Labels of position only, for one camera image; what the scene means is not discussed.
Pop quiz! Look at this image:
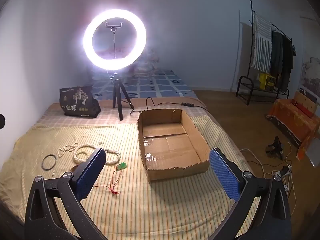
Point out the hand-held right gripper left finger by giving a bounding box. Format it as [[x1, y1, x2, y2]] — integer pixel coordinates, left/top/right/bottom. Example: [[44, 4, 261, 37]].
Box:
[[24, 147, 107, 240]]

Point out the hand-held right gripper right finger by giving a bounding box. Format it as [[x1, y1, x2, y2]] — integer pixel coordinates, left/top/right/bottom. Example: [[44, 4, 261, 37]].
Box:
[[209, 147, 292, 240]]

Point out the white twisted rope necklace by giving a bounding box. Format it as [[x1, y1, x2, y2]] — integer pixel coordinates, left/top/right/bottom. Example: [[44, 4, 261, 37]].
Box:
[[73, 144, 121, 166]]

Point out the green pendant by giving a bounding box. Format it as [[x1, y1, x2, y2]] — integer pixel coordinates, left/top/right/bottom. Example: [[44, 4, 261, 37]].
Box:
[[94, 162, 128, 195]]

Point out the pearl bead chain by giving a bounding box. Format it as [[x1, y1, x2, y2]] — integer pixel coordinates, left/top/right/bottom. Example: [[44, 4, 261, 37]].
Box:
[[55, 142, 80, 158]]

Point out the black ring bangle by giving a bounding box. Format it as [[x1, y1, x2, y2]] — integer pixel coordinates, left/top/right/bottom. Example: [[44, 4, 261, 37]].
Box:
[[41, 154, 57, 172]]

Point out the small black floor tripod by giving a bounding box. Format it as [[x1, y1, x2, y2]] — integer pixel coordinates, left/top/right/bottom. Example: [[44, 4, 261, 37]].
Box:
[[265, 136, 284, 159]]

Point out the white power strip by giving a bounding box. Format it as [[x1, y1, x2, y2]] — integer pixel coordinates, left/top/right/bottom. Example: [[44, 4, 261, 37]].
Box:
[[272, 165, 292, 178]]

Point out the beige checkered sheet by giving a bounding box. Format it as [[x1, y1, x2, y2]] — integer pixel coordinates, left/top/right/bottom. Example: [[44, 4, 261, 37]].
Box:
[[37, 97, 208, 127]]

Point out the yellow striped blanket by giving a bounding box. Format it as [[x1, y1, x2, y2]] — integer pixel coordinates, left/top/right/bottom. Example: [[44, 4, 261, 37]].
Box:
[[0, 116, 260, 240]]

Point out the black printed snack bag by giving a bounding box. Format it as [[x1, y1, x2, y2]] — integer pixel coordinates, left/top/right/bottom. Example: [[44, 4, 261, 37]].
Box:
[[59, 86, 102, 118]]

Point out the orange cloth covered furniture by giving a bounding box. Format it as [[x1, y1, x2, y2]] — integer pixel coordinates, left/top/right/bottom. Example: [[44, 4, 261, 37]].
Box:
[[266, 99, 320, 160]]

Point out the grey plastic sheet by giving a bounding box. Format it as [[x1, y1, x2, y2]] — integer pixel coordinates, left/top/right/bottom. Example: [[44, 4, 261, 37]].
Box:
[[309, 137, 320, 168]]

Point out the black clothes rack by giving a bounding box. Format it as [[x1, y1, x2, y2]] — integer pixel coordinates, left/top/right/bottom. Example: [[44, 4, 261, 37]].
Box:
[[236, 0, 293, 105]]

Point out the yellow box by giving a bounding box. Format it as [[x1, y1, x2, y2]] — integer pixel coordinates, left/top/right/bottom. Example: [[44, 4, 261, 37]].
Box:
[[258, 72, 277, 90]]

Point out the flat orange cardboard box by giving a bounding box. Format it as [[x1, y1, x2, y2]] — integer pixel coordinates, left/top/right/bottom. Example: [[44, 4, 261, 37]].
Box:
[[291, 90, 318, 117]]

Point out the blue patterned blanket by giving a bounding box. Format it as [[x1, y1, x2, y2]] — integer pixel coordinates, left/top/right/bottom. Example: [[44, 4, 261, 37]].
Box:
[[92, 68, 198, 100]]

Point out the patterned pillow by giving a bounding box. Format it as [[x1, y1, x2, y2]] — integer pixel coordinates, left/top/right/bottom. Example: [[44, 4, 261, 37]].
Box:
[[129, 47, 160, 78]]

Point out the black garment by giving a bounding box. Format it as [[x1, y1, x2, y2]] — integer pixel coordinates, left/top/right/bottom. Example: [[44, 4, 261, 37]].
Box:
[[281, 35, 294, 93]]

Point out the white striped towel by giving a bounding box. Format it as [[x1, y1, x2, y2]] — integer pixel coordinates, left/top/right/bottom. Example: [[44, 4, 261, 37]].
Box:
[[252, 12, 273, 73]]

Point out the dark green garment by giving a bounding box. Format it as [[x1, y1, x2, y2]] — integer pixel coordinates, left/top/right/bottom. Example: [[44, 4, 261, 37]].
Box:
[[270, 31, 284, 76]]

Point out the bundle of white cables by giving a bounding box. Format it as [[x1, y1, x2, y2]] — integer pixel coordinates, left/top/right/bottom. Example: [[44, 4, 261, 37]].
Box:
[[240, 141, 293, 198]]

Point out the black cable with controller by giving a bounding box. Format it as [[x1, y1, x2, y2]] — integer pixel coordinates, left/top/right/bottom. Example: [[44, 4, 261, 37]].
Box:
[[130, 97, 208, 115]]

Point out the white ring light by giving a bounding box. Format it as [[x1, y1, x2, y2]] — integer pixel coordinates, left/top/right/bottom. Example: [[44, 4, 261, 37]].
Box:
[[83, 9, 150, 71]]

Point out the wall poster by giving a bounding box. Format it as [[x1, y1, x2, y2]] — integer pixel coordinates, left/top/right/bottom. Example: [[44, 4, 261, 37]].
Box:
[[300, 52, 320, 98]]

